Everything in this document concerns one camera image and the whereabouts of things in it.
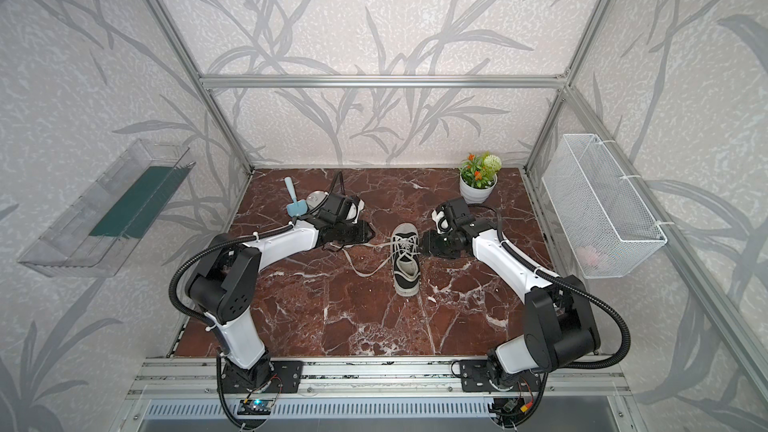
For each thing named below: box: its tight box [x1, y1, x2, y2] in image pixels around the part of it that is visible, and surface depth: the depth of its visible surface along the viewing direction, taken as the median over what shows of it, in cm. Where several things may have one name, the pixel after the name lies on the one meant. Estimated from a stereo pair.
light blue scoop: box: [285, 177, 308, 217], surface depth 110 cm
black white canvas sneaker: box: [391, 222, 421, 297], surface depth 90 cm
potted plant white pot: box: [459, 152, 502, 204], surface depth 101 cm
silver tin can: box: [306, 190, 329, 209], surface depth 107 cm
